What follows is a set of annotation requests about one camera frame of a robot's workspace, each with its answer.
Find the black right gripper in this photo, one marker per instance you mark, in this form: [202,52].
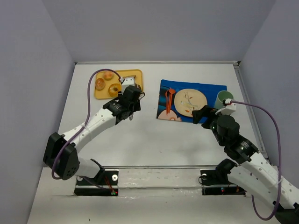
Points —
[206,115]

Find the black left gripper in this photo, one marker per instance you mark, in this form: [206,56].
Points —
[136,105]

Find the metal tongs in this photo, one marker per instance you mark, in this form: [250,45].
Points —
[133,83]

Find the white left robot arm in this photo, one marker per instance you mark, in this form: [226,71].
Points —
[61,153]

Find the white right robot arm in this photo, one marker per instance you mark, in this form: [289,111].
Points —
[246,167]

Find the beige floral plate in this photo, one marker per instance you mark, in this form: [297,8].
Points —
[188,100]

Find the glazed donut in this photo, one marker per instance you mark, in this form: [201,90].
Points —
[114,90]

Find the half baguette slice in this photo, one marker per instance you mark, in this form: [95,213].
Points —
[122,78]

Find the blue patterned placemat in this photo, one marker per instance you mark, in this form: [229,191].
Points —
[209,90]

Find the yellow tray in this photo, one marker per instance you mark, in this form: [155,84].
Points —
[103,94]

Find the green cup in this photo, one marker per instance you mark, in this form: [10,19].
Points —
[222,96]

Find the orange plastic spoon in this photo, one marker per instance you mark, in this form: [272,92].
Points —
[172,91]

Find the round bun top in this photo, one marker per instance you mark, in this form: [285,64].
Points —
[108,75]

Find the round bun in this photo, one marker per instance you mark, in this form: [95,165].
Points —
[108,75]
[100,84]

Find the round bun left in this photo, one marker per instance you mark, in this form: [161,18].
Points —
[100,84]

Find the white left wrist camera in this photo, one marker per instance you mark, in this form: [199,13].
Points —
[125,84]

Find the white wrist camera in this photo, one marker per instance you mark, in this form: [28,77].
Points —
[125,84]
[228,108]

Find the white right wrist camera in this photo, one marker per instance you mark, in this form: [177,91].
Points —
[228,108]

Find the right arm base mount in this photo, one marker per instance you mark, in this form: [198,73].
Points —
[215,181]

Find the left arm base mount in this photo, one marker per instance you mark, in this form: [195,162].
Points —
[105,183]

